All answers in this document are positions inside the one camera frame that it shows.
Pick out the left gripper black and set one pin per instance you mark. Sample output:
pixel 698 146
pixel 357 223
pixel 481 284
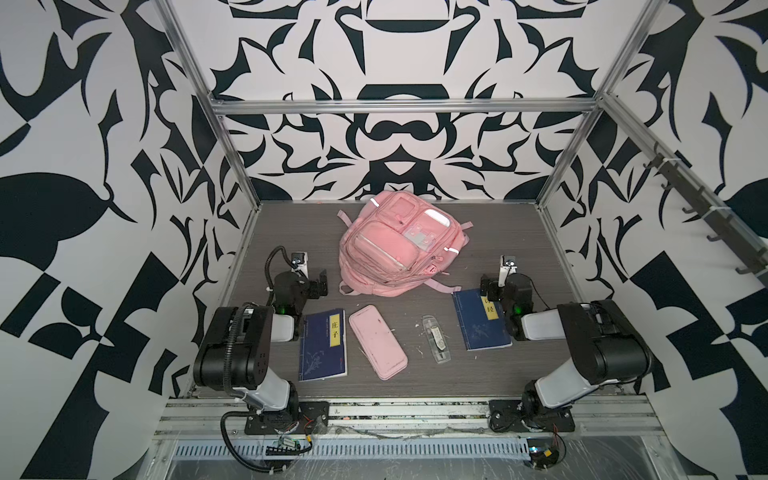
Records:
pixel 317 285

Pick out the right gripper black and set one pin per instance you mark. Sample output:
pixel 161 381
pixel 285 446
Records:
pixel 489 288

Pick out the blue book yellow label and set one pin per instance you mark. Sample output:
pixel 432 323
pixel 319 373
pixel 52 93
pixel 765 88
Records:
pixel 481 321

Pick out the pink student backpack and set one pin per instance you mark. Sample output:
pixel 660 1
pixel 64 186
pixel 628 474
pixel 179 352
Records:
pixel 398 242

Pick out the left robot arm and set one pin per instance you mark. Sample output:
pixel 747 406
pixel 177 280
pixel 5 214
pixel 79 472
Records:
pixel 234 355

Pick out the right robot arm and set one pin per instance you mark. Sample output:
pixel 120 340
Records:
pixel 604 349

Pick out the blue book left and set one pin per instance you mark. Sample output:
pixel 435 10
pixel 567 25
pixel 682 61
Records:
pixel 323 349

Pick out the clear plastic eraser case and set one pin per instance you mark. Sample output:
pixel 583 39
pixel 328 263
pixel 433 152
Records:
pixel 436 339

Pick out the pink pencil case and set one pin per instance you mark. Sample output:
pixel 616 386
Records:
pixel 378 342

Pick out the left circuit board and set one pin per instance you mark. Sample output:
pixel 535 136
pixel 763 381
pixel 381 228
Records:
pixel 289 447

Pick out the circuit board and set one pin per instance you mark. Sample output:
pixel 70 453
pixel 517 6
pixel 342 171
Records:
pixel 289 447
pixel 546 456

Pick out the right circuit board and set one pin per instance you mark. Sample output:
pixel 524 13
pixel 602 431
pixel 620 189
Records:
pixel 546 456

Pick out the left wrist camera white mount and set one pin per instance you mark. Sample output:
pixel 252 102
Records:
pixel 299 263

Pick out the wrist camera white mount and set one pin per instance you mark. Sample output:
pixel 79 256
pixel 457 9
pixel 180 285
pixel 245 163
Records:
pixel 299 263
pixel 507 267

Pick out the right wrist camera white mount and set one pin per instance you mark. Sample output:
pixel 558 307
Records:
pixel 507 267

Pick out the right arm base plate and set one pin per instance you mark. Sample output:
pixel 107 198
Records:
pixel 520 417

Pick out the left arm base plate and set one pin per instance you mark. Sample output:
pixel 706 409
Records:
pixel 295 418

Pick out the aluminium frame rail front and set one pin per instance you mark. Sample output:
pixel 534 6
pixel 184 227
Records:
pixel 600 415

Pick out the wall hook rail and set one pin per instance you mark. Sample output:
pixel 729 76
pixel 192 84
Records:
pixel 703 204

